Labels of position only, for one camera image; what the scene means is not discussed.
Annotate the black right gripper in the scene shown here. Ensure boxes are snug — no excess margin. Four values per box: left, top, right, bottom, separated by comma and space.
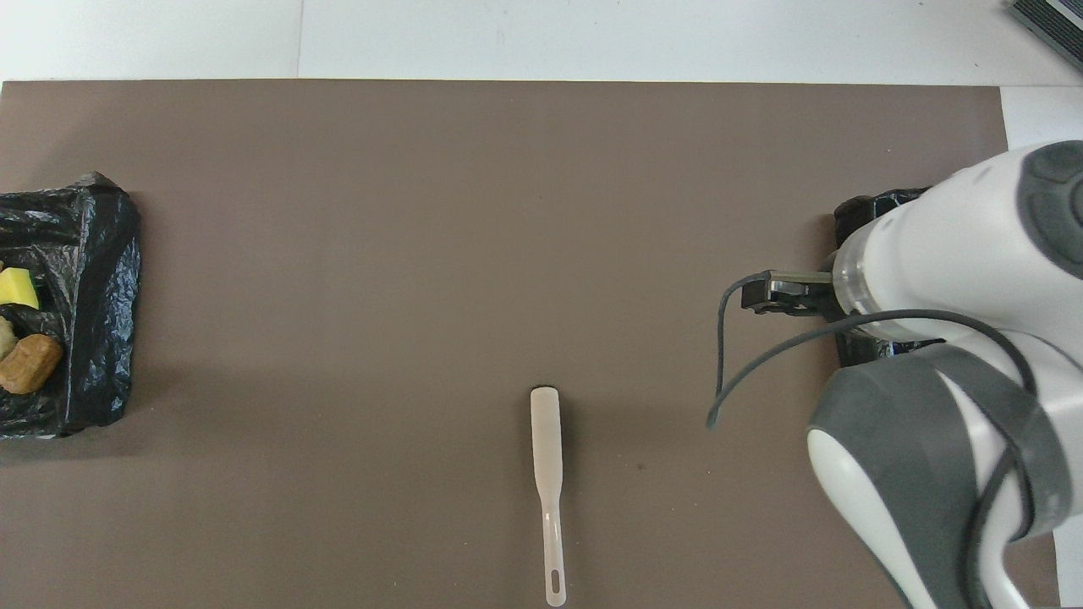
741, 270, 845, 321

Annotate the beige brush with black bristles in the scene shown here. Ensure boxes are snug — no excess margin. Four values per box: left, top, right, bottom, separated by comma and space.
530, 387, 568, 608

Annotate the brown bread roll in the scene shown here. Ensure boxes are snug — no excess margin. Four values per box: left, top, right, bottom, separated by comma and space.
0, 333, 65, 396

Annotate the yellow sponge piece green backing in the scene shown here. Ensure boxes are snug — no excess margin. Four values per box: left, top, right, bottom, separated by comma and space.
0, 266, 41, 310

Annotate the bin with black liner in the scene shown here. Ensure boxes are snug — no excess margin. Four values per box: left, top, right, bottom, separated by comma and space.
0, 172, 143, 438
832, 186, 947, 368

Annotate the grey ribbed device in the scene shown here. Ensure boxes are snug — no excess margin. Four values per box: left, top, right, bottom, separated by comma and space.
1005, 0, 1083, 73

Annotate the brown table mat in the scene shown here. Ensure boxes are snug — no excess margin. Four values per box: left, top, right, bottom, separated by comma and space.
0, 80, 1063, 609

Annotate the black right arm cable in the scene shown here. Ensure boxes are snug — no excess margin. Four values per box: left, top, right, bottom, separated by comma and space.
706, 272, 1040, 609

